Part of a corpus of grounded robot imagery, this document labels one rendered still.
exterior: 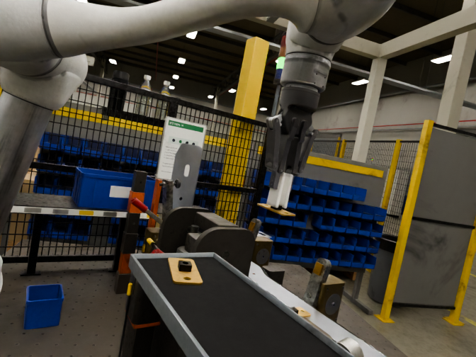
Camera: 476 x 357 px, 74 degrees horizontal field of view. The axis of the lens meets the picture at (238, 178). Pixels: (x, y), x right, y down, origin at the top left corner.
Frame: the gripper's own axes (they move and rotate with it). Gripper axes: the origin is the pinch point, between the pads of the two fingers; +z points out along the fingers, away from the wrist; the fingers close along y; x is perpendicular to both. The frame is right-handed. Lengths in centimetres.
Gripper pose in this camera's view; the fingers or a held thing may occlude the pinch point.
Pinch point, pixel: (280, 189)
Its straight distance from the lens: 65.6
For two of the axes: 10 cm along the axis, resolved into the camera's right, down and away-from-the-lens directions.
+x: -5.8, -2.0, 7.9
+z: -2.0, 9.8, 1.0
